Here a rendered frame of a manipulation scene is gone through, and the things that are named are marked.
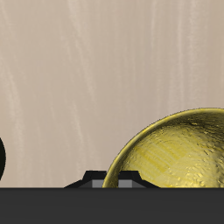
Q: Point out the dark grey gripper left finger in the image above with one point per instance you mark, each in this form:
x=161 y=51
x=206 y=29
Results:
x=90 y=178

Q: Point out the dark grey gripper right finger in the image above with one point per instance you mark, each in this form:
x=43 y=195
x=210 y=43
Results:
x=131 y=178

